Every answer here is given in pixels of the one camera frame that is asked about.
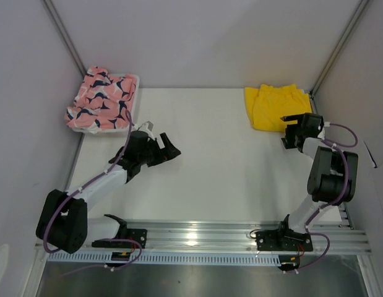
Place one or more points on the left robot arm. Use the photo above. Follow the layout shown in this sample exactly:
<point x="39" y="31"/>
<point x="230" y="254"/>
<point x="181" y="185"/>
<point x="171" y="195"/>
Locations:
<point x="64" y="224"/>

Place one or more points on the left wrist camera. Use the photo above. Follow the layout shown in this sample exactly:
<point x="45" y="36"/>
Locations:
<point x="147" y="127"/>

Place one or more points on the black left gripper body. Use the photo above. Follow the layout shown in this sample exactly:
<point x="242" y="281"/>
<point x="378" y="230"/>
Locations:
<point x="151" y="155"/>

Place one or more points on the left corner frame post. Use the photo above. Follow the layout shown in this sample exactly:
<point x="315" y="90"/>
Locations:
<point x="64" y="35"/>

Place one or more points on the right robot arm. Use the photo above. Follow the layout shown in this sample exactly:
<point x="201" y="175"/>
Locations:
<point x="294" y="221"/>

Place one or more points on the right corner frame post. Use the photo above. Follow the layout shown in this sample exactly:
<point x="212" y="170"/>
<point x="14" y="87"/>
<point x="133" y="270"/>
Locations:
<point x="346" y="35"/>

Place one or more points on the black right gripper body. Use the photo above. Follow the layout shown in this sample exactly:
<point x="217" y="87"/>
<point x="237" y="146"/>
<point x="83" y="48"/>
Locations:
<point x="300" y="129"/>

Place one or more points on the yellow shorts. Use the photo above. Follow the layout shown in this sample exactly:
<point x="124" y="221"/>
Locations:
<point x="267" y="105"/>

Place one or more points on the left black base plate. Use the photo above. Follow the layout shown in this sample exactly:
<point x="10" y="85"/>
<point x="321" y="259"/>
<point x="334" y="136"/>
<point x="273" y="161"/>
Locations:
<point x="136" y="234"/>

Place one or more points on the right side table rail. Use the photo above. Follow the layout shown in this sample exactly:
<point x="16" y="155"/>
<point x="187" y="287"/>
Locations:
<point x="342" y="210"/>

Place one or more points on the pink patterned shorts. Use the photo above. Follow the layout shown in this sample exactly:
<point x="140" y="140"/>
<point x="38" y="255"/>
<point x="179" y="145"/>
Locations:
<point x="101" y="99"/>

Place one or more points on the white tray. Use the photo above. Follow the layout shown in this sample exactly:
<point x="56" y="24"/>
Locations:
<point x="134" y="105"/>

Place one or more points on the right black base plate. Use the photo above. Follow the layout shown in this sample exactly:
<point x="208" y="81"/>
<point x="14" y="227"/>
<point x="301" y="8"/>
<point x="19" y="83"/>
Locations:
<point x="274" y="240"/>

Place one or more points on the slotted cable duct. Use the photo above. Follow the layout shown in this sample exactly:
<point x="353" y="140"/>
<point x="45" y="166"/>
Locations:
<point x="172" y="258"/>

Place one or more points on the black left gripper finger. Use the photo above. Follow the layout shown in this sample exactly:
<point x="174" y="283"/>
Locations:
<point x="164" y="141"/>
<point x="169" y="151"/>

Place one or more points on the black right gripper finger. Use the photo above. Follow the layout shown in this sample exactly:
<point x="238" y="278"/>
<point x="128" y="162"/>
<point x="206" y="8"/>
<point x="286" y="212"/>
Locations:
<point x="292" y="138"/>
<point x="293" y="119"/>

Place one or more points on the corner frame post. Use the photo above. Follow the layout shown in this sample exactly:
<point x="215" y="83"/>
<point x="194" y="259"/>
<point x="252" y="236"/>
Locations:
<point x="64" y="35"/>
<point x="346" y="35"/>

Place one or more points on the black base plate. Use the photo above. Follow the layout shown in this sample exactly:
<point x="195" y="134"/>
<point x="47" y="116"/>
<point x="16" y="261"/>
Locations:
<point x="274" y="240"/>
<point x="136" y="234"/>

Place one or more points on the aluminium mounting rail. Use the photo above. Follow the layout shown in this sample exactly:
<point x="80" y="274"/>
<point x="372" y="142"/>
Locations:
<point x="199" y="236"/>

